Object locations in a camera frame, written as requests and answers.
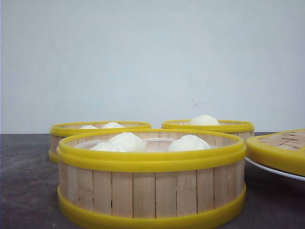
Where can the yellow rimmed steamer lid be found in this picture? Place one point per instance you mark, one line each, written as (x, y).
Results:
(282, 151)

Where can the white bun front middle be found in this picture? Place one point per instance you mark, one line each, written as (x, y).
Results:
(128, 142)

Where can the white bun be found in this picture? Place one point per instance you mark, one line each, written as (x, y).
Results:
(128, 142)
(204, 120)
(188, 143)
(88, 127)
(108, 147)
(112, 125)

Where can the white bun back left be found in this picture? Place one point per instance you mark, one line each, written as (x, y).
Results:
(112, 125)

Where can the white bun front right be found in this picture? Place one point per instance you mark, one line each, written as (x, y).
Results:
(188, 143)

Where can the white bun front left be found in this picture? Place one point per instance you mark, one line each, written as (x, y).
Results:
(108, 147)

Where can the white bun back right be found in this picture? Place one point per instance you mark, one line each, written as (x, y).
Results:
(204, 120)

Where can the white bun back leftmost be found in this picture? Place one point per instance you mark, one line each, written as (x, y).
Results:
(88, 127)

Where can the front bamboo steamer basket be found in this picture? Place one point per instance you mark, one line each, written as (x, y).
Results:
(157, 189)

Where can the white plate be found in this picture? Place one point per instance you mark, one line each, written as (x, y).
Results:
(287, 177)

